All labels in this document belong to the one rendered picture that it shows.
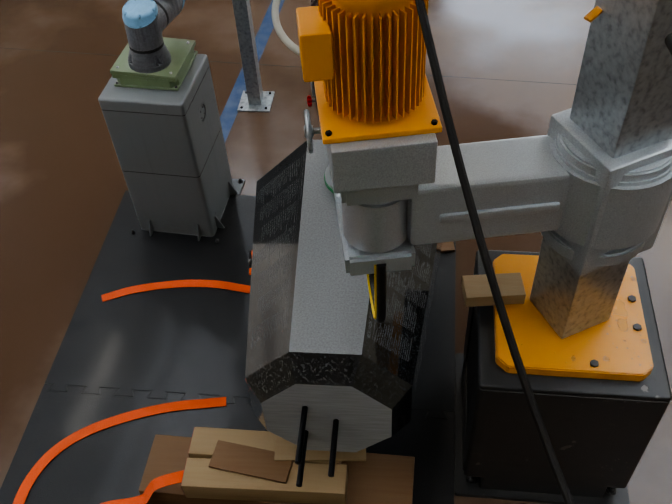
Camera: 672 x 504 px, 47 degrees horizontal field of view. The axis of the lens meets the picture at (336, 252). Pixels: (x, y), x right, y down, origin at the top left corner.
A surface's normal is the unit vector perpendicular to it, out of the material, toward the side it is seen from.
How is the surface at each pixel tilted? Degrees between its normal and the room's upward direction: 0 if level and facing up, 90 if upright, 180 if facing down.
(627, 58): 90
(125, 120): 90
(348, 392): 90
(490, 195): 90
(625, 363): 0
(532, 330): 0
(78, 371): 0
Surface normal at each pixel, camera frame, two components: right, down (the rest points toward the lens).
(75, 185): -0.04, -0.67
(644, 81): 0.40, 0.66
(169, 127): -0.18, 0.73
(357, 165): 0.11, 0.73
